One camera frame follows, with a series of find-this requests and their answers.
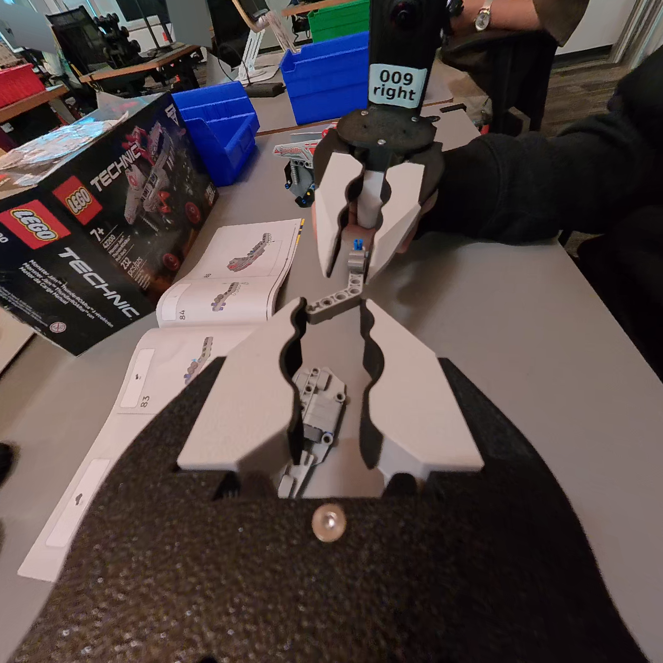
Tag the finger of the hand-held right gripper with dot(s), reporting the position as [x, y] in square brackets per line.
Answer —
[401, 212]
[329, 207]

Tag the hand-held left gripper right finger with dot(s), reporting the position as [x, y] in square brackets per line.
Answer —
[419, 414]

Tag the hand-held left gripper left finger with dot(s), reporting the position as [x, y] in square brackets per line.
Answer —
[238, 414]

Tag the grey brick assembly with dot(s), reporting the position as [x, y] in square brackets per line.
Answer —
[321, 404]

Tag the grey bent brick beam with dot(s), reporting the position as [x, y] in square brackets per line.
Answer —
[331, 303]

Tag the person's right forearm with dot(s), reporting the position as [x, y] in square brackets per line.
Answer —
[544, 181]

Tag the grey desk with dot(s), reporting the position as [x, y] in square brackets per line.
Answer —
[492, 362]

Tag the person's right hand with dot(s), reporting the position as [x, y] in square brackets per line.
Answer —
[414, 228]

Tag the red white toy truck model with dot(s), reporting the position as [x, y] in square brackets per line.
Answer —
[300, 160]

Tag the blue storage bin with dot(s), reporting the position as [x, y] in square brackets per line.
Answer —
[326, 83]
[217, 134]

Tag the open instruction booklet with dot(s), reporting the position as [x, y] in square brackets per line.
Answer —
[233, 259]

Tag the green storage bin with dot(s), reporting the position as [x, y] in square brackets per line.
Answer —
[336, 23]

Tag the wristwatch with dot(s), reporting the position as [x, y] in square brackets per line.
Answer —
[483, 19]

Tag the white angled stand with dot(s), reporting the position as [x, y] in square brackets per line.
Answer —
[254, 52]

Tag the black monitor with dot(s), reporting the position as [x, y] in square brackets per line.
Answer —
[228, 26]

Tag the black toy set box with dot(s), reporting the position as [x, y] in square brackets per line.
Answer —
[77, 269]

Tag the wooden table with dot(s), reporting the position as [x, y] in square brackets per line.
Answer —
[155, 57]

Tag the black rounded object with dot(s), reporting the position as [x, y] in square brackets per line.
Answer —
[6, 463]

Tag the person's dark clothed body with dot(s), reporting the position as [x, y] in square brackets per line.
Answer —
[632, 290]

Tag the clear plastic bag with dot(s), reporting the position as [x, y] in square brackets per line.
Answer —
[67, 140]

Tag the black office chair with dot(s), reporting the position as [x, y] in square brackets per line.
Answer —
[103, 46]

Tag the red storage bin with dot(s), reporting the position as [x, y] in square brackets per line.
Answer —
[23, 85]

